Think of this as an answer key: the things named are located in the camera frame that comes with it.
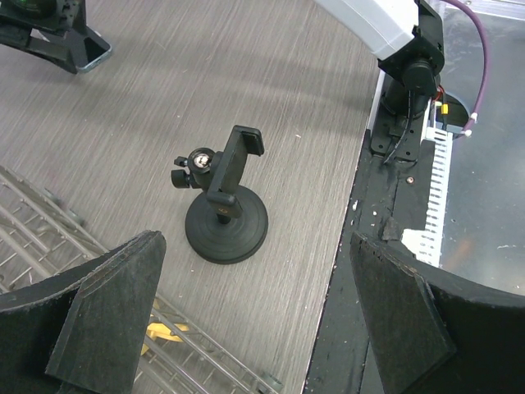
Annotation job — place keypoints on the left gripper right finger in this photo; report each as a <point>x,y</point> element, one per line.
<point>436,332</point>

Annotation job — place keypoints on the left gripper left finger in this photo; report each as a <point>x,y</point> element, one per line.
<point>82,331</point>

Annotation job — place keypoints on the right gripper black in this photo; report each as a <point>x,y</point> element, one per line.
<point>62,25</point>

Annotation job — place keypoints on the black smartphone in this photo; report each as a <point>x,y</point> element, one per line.
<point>94,50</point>

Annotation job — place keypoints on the black phone stand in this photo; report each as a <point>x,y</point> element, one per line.
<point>226,223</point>

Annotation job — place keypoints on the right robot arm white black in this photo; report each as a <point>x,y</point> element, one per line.
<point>406,38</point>

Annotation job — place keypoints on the yellow cup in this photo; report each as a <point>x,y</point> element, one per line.
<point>156,330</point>

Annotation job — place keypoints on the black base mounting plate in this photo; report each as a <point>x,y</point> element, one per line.
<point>385,199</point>

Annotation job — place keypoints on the white slotted cable duct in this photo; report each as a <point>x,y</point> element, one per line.
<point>426,244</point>

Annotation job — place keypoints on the grey wire dish rack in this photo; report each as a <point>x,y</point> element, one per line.
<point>41,238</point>

